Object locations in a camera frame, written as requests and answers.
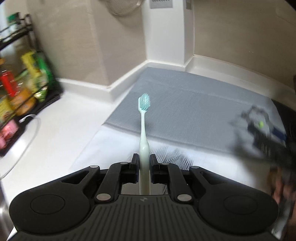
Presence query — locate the dark metal cookie cutter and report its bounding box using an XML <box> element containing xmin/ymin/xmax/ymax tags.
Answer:
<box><xmin>229</xmin><ymin>105</ymin><xmax>274</xmax><ymax>140</ymax></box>

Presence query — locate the mint green toothbrush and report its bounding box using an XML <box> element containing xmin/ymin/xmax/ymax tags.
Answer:
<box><xmin>138</xmin><ymin>93</ymin><xmax>151</xmax><ymax>195</ymax></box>

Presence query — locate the person's hand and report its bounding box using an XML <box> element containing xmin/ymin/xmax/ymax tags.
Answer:
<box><xmin>267</xmin><ymin>167</ymin><xmax>295</xmax><ymax>204</ymax></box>

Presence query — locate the grey white patterned mat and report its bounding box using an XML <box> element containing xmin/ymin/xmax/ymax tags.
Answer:
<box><xmin>71</xmin><ymin>68</ymin><xmax>284</xmax><ymax>192</ymax></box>

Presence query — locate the black smartphone showing video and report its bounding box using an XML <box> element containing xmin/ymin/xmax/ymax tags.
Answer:
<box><xmin>1</xmin><ymin>118</ymin><xmax>25</xmax><ymax>157</ymax></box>

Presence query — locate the orange cooking oil bottle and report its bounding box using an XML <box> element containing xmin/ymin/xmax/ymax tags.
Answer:
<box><xmin>1</xmin><ymin>70</ymin><xmax>36</xmax><ymax>116</ymax></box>

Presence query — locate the yellow green snack bag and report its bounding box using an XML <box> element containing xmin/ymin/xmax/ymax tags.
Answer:
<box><xmin>21</xmin><ymin>51</ymin><xmax>54</xmax><ymax>102</ymax></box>

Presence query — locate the metal mesh strainer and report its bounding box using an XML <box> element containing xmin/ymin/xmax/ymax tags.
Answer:
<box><xmin>103</xmin><ymin>0</ymin><xmax>144</xmax><ymax>16</ymax></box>

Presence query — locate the white charging cable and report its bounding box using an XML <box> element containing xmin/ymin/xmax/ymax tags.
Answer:
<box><xmin>0</xmin><ymin>113</ymin><xmax>42</xmax><ymax>180</ymax></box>

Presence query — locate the black wire spice rack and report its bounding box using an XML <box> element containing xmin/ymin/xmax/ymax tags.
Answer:
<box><xmin>1</xmin><ymin>12</ymin><xmax>63</xmax><ymax>157</ymax></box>

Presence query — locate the white wall vent grille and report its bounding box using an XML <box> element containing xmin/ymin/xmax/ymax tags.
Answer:
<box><xmin>149</xmin><ymin>0</ymin><xmax>173</xmax><ymax>9</ymax></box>

